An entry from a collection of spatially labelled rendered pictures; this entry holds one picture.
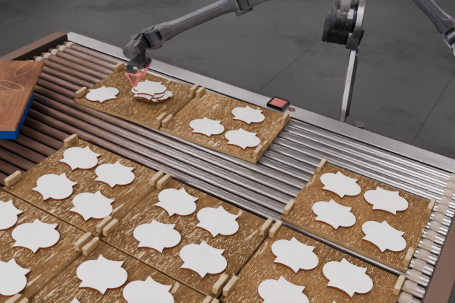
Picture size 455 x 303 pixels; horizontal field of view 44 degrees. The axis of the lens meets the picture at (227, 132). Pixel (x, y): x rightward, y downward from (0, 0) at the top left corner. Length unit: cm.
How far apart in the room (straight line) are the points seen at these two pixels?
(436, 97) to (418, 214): 281
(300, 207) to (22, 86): 117
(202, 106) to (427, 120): 237
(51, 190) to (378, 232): 105
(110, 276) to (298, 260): 54
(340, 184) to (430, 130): 233
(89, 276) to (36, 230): 26
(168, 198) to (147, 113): 54
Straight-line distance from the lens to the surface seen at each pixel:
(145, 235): 173
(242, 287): 161
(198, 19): 221
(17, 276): 168
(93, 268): 165
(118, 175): 195
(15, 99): 225
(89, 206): 184
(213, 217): 178
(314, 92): 442
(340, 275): 167
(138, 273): 164
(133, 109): 231
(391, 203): 195
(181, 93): 241
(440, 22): 222
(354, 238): 180
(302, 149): 216
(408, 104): 450
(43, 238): 176
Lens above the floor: 216
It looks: 34 degrees down
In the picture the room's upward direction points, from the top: 4 degrees clockwise
